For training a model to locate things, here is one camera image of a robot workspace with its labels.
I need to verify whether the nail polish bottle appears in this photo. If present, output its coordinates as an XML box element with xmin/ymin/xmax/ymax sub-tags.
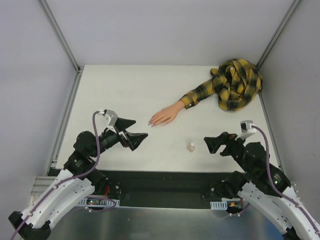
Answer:
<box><xmin>187</xmin><ymin>145</ymin><xmax>196</xmax><ymax>153</ymax></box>

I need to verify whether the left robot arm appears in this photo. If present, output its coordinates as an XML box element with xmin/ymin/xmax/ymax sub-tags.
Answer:
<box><xmin>8</xmin><ymin>117</ymin><xmax>148</xmax><ymax>240</ymax></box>

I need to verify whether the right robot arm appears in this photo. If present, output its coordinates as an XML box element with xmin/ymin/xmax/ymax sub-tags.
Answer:
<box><xmin>204</xmin><ymin>130</ymin><xmax>320</xmax><ymax>240</ymax></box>

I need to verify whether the mannequin hand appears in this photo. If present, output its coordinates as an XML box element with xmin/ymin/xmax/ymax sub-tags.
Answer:
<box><xmin>148</xmin><ymin>100</ymin><xmax>185</xmax><ymax>127</ymax></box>

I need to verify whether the yellow plaid shirt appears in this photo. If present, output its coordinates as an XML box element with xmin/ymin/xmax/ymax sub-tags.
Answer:
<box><xmin>180</xmin><ymin>58</ymin><xmax>263</xmax><ymax>111</ymax></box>

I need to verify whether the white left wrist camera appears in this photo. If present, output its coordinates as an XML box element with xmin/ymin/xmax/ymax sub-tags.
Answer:
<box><xmin>97</xmin><ymin>109</ymin><xmax>118</xmax><ymax>133</ymax></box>

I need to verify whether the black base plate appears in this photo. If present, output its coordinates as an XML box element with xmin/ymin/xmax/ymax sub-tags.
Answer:
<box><xmin>94</xmin><ymin>170</ymin><xmax>232</xmax><ymax>209</ymax></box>

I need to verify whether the right white cable duct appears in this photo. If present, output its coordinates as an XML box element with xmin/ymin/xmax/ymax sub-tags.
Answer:
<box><xmin>210</xmin><ymin>198</ymin><xmax>244</xmax><ymax>211</ymax></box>

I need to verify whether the white cable duct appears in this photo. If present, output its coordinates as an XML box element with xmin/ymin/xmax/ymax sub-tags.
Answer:
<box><xmin>76</xmin><ymin>197</ymin><xmax>120</xmax><ymax>208</ymax></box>
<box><xmin>210</xmin><ymin>198</ymin><xmax>244</xmax><ymax>211</ymax></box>

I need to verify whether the left white cable duct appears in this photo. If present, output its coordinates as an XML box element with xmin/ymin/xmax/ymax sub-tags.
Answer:
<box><xmin>76</xmin><ymin>197</ymin><xmax>120</xmax><ymax>208</ymax></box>

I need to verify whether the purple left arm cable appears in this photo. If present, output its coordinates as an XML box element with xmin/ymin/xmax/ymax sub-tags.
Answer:
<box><xmin>9</xmin><ymin>109</ymin><xmax>118</xmax><ymax>240</ymax></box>

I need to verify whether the left aluminium frame post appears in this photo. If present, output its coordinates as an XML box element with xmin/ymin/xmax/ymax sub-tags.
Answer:
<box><xmin>37</xmin><ymin>0</ymin><xmax>85</xmax><ymax>73</ymax></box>

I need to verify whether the aluminium frame post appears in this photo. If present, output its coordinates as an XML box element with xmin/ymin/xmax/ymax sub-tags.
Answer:
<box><xmin>37</xmin><ymin>0</ymin><xmax>85</xmax><ymax>73</ymax></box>
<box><xmin>256</xmin><ymin>0</ymin><xmax>303</xmax><ymax>69</ymax></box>

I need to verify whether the right aluminium frame post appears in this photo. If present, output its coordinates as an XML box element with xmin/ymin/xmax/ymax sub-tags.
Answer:
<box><xmin>256</xmin><ymin>0</ymin><xmax>303</xmax><ymax>69</ymax></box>

